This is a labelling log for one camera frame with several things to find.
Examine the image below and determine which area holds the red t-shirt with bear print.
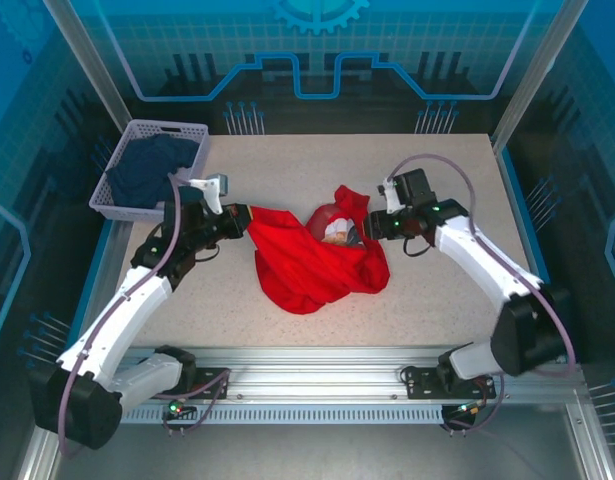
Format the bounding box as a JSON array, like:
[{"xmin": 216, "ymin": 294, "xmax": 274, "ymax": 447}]
[{"xmin": 246, "ymin": 184, "xmax": 391, "ymax": 316}]

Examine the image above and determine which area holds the navy blue garment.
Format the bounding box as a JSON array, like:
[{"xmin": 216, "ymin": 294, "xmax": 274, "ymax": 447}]
[{"xmin": 105, "ymin": 133, "xmax": 201, "ymax": 209}]

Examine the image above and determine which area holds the lavender plastic basket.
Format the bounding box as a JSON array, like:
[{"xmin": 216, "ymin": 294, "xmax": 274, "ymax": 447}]
[{"xmin": 88, "ymin": 118, "xmax": 211, "ymax": 224}]

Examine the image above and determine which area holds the blue table edge strip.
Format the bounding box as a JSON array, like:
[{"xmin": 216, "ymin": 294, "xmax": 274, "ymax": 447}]
[{"xmin": 495, "ymin": 147, "xmax": 553, "ymax": 286}]

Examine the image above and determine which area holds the small green-lit circuit board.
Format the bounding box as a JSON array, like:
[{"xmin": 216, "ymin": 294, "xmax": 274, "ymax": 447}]
[
  {"xmin": 454, "ymin": 399, "xmax": 488, "ymax": 417},
  {"xmin": 166, "ymin": 398, "xmax": 197, "ymax": 419}
]

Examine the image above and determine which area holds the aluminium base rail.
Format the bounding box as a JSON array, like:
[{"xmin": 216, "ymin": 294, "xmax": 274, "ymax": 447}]
[{"xmin": 121, "ymin": 344, "xmax": 586, "ymax": 402}]

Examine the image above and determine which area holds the aluminium frame post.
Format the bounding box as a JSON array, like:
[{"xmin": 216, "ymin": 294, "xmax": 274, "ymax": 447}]
[
  {"xmin": 490, "ymin": 0, "xmax": 591, "ymax": 151},
  {"xmin": 41, "ymin": 0, "xmax": 134, "ymax": 134}
]

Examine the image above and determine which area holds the slotted grey cable duct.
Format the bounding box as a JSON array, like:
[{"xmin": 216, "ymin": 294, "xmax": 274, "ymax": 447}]
[{"xmin": 121, "ymin": 403, "xmax": 446, "ymax": 426}]

